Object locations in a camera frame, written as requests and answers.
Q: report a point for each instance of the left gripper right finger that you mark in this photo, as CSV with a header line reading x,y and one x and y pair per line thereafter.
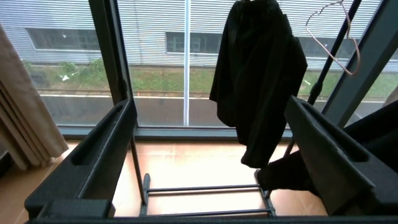
x,y
335,161

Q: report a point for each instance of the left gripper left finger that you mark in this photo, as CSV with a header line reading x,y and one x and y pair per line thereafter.
x,y
93,161

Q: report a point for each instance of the black garment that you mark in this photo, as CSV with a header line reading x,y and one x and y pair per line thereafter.
x,y
289,174

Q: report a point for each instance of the pink clothes hanger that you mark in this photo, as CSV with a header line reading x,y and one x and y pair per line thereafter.
x,y
353,74

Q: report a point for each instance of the black shorts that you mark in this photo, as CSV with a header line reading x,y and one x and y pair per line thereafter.
x,y
258,77

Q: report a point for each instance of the black clothes rack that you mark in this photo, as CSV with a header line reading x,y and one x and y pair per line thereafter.
x,y
202,188

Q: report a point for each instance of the window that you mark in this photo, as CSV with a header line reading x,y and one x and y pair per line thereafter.
x,y
105,46

